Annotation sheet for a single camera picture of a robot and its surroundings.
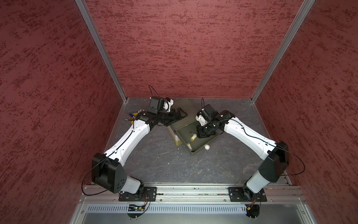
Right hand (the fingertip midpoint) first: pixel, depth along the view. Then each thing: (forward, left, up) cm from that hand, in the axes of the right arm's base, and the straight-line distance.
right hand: (198, 137), depth 79 cm
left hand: (+7, +10, +8) cm, 15 cm away
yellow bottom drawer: (+3, +12, -11) cm, 17 cm away
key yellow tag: (+1, +3, 0) cm, 3 cm away
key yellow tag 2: (-4, +5, -1) cm, 7 cm away
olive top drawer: (+5, +7, -1) cm, 8 cm away
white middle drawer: (+3, +13, -5) cm, 15 cm away
